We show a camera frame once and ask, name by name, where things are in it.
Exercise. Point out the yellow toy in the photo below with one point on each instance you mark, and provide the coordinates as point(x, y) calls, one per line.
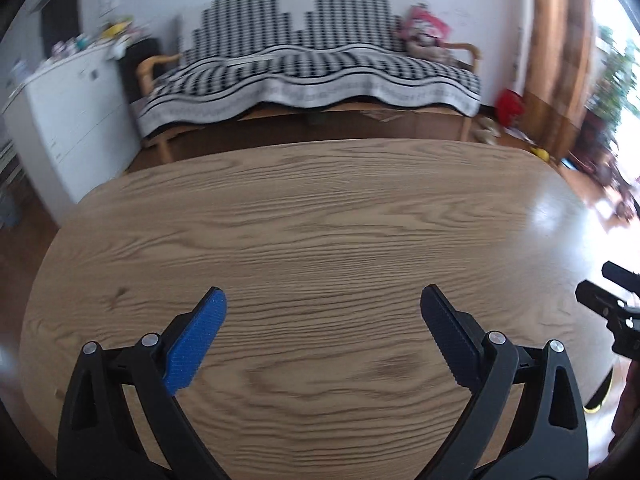
point(540, 153)

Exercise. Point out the black gold-rimmed trash bin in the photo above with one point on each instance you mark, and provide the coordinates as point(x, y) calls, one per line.
point(595, 403)

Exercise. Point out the right hand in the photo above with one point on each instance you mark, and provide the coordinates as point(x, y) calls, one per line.
point(628, 405)

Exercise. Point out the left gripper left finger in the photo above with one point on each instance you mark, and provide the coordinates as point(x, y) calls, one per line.
point(121, 418)

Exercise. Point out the white cabinet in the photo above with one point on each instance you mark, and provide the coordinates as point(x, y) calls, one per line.
point(71, 126)

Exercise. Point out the wooden sofa bench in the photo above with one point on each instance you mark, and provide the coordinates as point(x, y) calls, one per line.
point(310, 110)

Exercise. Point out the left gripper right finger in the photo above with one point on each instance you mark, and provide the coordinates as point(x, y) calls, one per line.
point(524, 418)

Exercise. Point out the brown curtain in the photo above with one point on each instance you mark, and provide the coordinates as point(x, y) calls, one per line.
point(556, 86)

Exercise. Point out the black white patterned blanket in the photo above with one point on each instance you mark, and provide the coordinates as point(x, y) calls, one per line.
point(237, 54)

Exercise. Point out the beige slipper near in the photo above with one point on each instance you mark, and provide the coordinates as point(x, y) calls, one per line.
point(486, 131)

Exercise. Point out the red bucket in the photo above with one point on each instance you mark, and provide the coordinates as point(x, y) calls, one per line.
point(509, 107)

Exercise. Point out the pink plush doll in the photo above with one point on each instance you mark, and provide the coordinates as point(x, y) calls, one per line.
point(424, 35)

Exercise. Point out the potted plant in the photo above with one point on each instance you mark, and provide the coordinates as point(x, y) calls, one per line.
point(608, 97)

